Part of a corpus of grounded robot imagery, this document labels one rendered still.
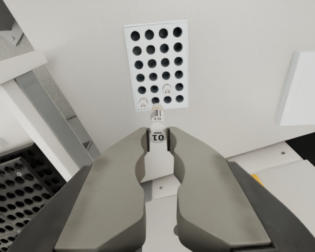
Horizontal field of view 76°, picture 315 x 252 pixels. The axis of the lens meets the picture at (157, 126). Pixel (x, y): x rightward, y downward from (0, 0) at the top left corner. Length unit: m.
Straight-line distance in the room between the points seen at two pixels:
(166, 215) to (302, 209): 0.22
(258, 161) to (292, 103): 0.13
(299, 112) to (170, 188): 0.28
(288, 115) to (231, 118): 0.10
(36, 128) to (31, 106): 0.03
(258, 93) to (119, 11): 0.26
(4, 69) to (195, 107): 0.27
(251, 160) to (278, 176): 0.06
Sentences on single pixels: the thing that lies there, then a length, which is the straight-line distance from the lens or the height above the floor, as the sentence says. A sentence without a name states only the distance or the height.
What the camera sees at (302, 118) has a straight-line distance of 0.44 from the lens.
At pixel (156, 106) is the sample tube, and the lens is 0.17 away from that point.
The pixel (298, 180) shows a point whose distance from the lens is 0.43.
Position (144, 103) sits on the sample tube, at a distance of 0.31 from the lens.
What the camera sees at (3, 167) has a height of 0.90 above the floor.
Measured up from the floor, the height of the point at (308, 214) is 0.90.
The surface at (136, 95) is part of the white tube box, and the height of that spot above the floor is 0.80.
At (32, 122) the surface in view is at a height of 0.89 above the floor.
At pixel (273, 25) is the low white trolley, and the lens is 0.38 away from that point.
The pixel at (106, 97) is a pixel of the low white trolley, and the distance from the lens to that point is 0.36.
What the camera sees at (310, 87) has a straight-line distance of 0.42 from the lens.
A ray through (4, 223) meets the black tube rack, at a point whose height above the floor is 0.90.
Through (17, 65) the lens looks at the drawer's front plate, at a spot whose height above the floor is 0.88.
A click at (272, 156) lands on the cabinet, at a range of 0.47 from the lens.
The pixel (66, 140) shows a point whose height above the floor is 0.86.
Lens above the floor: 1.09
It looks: 61 degrees down
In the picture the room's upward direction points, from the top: 178 degrees clockwise
